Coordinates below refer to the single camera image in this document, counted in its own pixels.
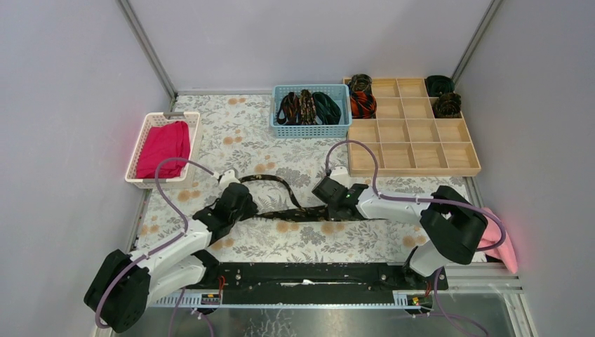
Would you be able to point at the pink cloth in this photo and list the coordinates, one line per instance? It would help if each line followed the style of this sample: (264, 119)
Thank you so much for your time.
(504, 252)

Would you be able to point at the dark floral necktie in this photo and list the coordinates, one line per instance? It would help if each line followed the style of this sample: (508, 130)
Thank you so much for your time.
(300, 214)

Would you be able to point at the rolled olive patterned tie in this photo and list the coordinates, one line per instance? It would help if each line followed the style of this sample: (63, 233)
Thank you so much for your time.
(447, 106)

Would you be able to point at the brown striped tie in basket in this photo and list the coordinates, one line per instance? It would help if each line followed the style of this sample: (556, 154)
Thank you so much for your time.
(289, 110)

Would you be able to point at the red folded cloth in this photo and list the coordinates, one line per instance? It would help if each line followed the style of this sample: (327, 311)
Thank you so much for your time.
(163, 142)

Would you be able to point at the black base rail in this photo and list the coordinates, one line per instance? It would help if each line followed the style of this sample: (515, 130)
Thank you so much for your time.
(314, 283)

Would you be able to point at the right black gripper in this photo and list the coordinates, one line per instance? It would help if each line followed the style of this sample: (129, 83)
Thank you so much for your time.
(332, 215)

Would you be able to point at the brown patterned tie in basket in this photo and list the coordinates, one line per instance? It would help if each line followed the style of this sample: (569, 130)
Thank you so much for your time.
(307, 108)

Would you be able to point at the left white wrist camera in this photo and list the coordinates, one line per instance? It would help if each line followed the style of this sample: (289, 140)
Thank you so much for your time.
(225, 178)

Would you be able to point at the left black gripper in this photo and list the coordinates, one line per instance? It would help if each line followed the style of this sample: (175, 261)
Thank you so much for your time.
(246, 207)

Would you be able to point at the white plastic basket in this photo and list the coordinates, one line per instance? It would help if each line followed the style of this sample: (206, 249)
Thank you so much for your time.
(171, 172)

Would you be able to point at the floral table mat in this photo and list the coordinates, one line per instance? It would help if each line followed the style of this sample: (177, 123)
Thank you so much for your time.
(237, 135)

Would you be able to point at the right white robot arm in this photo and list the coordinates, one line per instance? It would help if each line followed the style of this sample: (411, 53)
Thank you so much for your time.
(454, 228)

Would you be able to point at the rolled orange black tie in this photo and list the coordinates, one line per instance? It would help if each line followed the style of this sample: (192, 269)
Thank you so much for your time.
(363, 105)

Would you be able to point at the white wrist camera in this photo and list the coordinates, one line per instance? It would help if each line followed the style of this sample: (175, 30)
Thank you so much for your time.
(340, 174)
(225, 178)

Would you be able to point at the rolled dark striped tie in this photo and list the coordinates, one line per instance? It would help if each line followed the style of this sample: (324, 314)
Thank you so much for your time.
(360, 83)

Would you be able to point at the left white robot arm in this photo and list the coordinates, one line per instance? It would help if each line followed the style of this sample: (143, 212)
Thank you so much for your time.
(127, 283)

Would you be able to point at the blue plastic basket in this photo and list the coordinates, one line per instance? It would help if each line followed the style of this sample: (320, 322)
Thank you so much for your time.
(338, 92)

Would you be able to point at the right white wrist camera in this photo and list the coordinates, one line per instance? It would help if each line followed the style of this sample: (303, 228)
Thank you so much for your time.
(340, 174)

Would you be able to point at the dark green tie in basket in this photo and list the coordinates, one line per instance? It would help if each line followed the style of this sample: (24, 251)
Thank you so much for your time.
(327, 110)

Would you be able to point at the wooden compartment tray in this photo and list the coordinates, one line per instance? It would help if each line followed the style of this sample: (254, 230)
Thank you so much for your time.
(406, 138)

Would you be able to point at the rolled dark green tie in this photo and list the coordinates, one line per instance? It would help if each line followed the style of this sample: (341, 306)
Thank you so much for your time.
(438, 85)

